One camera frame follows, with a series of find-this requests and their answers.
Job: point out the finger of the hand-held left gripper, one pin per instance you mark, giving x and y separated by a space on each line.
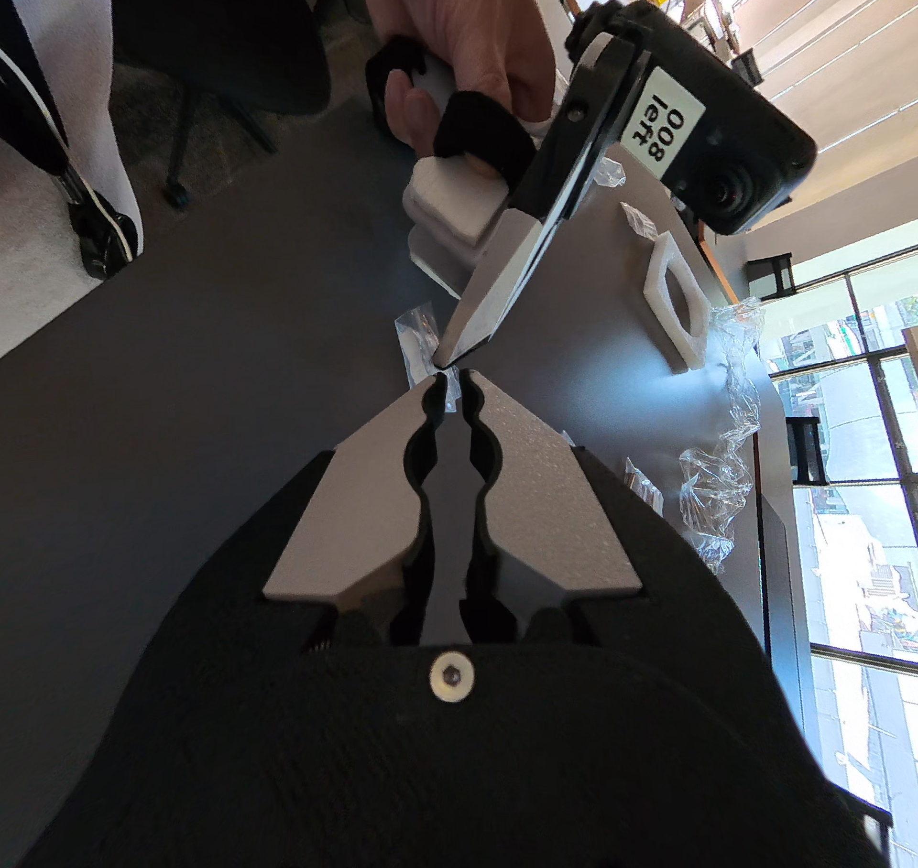
531 273
488 287

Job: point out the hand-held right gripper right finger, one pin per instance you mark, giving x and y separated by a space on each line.
552 517

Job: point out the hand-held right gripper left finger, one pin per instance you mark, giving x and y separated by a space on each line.
344 524

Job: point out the small clear screw bag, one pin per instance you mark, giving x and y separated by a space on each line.
416 337

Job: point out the grey desk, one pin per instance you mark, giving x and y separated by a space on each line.
179 416

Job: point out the person's left hand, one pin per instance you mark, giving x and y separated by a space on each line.
459 15

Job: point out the clear bag of long screws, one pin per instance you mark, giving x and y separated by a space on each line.
642 488

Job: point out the small crumpled clear bag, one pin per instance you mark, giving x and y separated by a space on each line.
638 221
608 172

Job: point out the beige roller blinds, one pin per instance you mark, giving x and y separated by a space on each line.
825 36

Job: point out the crumpled clear plastic wrap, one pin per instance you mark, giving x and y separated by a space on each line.
717 495
739 352

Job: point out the large grid window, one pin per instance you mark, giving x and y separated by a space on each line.
860 595

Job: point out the black office chair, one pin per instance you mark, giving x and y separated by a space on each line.
215 22

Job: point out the person's white shirt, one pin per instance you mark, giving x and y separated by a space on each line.
79 58

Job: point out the white square foam frame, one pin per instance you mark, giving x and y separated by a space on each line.
656 287

